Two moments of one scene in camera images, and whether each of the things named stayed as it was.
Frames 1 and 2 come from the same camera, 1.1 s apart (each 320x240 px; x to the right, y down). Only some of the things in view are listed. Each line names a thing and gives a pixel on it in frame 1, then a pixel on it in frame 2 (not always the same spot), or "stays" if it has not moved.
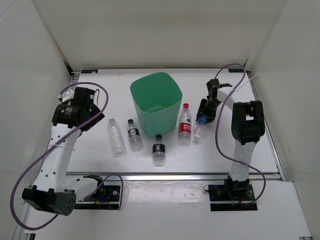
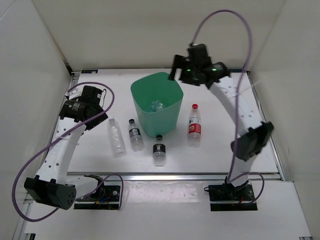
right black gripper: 211,115 → 181,62
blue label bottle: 201,120 → 155,105
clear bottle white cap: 117,138 stays
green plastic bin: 158,99 stays
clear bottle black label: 135,140 stays
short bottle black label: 158,152 stays
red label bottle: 184,130 → 194,127
